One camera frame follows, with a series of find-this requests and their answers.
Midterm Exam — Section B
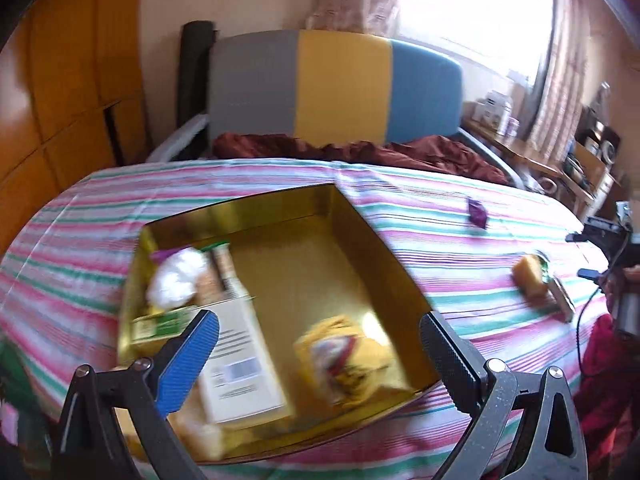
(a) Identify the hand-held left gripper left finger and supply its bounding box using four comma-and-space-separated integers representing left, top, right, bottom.
50, 308, 221, 480

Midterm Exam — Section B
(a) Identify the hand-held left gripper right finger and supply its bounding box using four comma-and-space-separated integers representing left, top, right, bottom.
419, 310, 589, 480

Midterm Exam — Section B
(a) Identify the cream cardboard box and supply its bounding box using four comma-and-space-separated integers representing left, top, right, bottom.
197, 295, 291, 425

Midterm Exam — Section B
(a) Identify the yellow snack packet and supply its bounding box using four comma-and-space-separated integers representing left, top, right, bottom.
293, 314, 396, 406

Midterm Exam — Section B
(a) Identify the gold gift box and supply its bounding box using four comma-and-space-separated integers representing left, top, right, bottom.
117, 183, 441, 464

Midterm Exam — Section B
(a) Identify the orange snack packet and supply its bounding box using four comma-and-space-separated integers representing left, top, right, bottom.
540, 257, 577, 324

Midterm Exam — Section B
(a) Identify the yellow sponge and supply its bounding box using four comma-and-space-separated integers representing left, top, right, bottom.
510, 253, 546, 301

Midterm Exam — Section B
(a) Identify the wooden desk organizer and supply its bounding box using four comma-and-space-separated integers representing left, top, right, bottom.
569, 137, 617, 202

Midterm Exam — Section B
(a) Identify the pale snack packet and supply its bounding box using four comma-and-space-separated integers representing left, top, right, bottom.
169, 409, 227, 462

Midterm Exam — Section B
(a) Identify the white plastic bag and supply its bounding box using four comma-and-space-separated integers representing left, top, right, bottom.
147, 247, 209, 309

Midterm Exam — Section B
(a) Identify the wooden desk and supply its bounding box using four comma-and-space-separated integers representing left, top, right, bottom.
462, 117, 627, 222

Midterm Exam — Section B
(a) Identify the person's red garment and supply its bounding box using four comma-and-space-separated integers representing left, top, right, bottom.
572, 310, 640, 472

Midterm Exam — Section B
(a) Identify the white cardboard box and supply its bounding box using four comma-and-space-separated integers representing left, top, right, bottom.
482, 89, 514, 129

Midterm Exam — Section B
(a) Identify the maroon blanket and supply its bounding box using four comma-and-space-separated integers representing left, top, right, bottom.
212, 132, 511, 186

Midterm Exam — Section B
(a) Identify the window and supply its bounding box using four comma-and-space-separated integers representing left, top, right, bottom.
394, 0, 557, 82

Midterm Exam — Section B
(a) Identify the black rolled mat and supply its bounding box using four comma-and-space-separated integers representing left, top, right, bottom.
177, 20, 219, 131

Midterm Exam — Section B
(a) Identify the grey yellow blue headboard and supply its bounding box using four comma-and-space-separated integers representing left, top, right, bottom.
207, 29, 464, 146

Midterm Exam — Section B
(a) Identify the wooden wardrobe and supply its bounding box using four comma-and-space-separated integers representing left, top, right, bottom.
0, 0, 152, 257

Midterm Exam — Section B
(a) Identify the black cable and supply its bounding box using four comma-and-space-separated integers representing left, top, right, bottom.
574, 280, 609, 377

